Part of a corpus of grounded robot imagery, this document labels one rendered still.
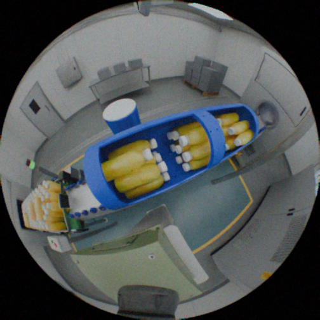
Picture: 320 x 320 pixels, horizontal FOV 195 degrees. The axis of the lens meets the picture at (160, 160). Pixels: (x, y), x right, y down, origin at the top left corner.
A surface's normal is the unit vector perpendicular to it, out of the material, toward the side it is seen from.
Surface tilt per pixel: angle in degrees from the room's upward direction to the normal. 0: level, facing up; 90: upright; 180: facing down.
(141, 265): 5
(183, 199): 0
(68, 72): 90
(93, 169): 11
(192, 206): 0
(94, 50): 90
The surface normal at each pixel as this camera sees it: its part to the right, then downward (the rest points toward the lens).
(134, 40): 0.45, 0.82
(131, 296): -0.37, -0.93
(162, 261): 0.02, -0.33
